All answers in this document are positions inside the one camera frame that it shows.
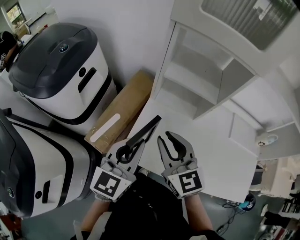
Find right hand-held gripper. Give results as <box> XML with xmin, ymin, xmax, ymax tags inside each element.
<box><xmin>157</xmin><ymin>131</ymin><xmax>203</xmax><ymax>200</ymax></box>

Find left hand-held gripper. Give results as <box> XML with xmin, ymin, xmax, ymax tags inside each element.
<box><xmin>90</xmin><ymin>140</ymin><xmax>146</xmax><ymax>203</ymax></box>

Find black picture frame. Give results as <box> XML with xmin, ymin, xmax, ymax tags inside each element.
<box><xmin>126</xmin><ymin>115</ymin><xmax>162</xmax><ymax>151</ymax></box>

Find person's right forearm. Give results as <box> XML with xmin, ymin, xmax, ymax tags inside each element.
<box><xmin>185</xmin><ymin>195</ymin><xmax>214</xmax><ymax>232</ymax></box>

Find person's left forearm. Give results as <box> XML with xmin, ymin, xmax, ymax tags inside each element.
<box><xmin>81</xmin><ymin>201</ymin><xmax>111</xmax><ymax>232</ymax></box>

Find white table top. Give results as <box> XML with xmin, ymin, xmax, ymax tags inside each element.
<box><xmin>121</xmin><ymin>99</ymin><xmax>259</xmax><ymax>203</ymax></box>

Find white desk hutch shelves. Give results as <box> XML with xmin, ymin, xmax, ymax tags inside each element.
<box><xmin>151</xmin><ymin>0</ymin><xmax>300</xmax><ymax>133</ymax></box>

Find long cardboard box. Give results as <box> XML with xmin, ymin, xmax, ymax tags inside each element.
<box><xmin>84</xmin><ymin>70</ymin><xmax>156</xmax><ymax>154</ymax></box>

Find person's black clothing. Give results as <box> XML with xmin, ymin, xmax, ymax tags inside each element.
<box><xmin>70</xmin><ymin>173</ymin><xmax>227</xmax><ymax>240</ymax></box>

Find white and black robot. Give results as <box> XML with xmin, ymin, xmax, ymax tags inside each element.
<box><xmin>0</xmin><ymin>107</ymin><xmax>99</xmax><ymax>219</ymax></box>
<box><xmin>8</xmin><ymin>22</ymin><xmax>118</xmax><ymax>126</ymax></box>

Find black round bin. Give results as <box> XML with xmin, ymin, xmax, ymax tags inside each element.
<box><xmin>243</xmin><ymin>193</ymin><xmax>257</xmax><ymax>210</ymax></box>

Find white bead bracelet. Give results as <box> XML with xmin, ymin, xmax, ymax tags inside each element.
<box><xmin>94</xmin><ymin>193</ymin><xmax>111</xmax><ymax>203</ymax></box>

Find white fabric strap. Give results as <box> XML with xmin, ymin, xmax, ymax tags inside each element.
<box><xmin>73</xmin><ymin>210</ymin><xmax>113</xmax><ymax>240</ymax></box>

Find black floor cable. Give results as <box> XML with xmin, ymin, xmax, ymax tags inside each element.
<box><xmin>215</xmin><ymin>201</ymin><xmax>240</xmax><ymax>233</ymax></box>

